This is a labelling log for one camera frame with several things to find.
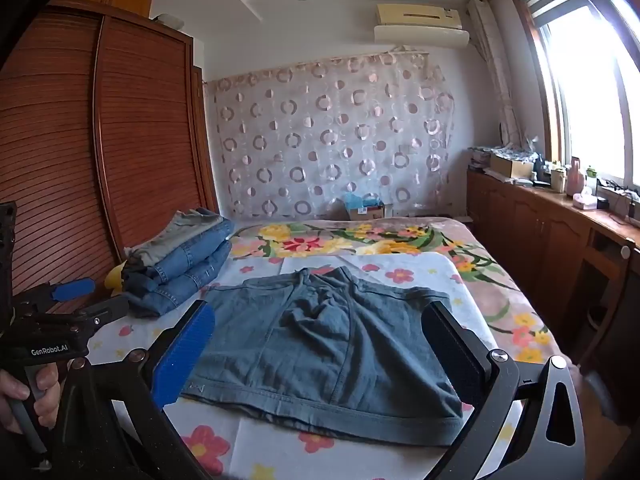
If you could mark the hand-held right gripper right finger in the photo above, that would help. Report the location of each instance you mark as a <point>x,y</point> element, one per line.
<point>457,360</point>

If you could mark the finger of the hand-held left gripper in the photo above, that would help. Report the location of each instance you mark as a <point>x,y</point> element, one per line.
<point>75,288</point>
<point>107,312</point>

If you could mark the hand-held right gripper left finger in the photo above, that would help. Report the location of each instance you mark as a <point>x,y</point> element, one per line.
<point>182,360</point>

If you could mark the grey-blue jeans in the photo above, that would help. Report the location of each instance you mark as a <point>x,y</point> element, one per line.
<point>325,355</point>

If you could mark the folded grey-green pants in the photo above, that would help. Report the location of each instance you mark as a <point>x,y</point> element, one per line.
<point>175,234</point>

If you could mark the person's left hand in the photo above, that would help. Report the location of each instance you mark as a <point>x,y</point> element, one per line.
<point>47,395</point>

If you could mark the dark folded cloth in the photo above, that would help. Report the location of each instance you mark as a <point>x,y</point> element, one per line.
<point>137,275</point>

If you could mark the floral blanket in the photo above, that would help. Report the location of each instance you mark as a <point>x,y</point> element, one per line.
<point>495,285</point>

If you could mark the folded blue jeans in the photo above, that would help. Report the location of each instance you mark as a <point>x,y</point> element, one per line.
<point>192,270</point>

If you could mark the wooden slatted wardrobe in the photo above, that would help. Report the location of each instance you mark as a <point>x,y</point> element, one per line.
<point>100,160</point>

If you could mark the wooden sideboard cabinet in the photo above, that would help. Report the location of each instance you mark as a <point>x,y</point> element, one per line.
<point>540,240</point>

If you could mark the small cardboard box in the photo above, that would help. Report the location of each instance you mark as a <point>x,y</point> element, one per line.
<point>365,212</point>

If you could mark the blue plastic bag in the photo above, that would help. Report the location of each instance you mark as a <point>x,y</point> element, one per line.
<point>360,199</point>

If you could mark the open cardboard box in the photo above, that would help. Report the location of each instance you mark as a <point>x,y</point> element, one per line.
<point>510,165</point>

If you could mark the pink tissue box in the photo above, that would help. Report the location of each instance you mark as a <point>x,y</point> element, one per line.
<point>585,201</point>

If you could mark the stack of books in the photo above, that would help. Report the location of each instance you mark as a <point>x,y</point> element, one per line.
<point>479,157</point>

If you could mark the white jar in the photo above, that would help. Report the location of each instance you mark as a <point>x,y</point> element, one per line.
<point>558,180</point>

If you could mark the pink bottle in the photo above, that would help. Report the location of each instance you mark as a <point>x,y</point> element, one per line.
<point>575,177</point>

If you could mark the green-capped bottle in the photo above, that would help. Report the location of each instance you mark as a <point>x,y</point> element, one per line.
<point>592,180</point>

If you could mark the white power strip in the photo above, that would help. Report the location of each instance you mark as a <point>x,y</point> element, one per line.
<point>620,192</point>

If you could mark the circle-patterned sheer curtain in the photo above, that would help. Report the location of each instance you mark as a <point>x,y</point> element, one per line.
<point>325,135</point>

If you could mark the white bundle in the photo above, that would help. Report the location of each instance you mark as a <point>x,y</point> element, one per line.
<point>168,20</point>

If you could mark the beige window curtain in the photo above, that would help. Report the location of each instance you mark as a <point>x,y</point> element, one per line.
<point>495,75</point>

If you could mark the wood-framed window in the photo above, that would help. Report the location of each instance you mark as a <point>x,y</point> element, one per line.
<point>585,70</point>

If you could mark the beige air conditioner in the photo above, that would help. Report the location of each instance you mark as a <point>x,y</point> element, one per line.
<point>420,25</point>

